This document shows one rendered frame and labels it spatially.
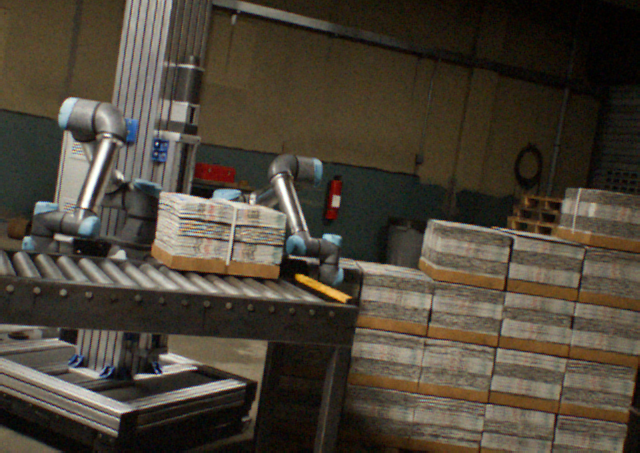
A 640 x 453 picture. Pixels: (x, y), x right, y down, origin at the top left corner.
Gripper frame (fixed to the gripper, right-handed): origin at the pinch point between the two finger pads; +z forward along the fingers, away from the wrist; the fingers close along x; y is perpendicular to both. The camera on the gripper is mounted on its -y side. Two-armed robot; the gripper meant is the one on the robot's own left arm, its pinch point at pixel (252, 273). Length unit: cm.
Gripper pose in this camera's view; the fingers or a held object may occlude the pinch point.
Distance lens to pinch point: 310.3
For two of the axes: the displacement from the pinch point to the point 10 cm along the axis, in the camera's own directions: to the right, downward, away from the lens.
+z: -9.0, -1.2, -4.1
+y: 1.6, -9.9, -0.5
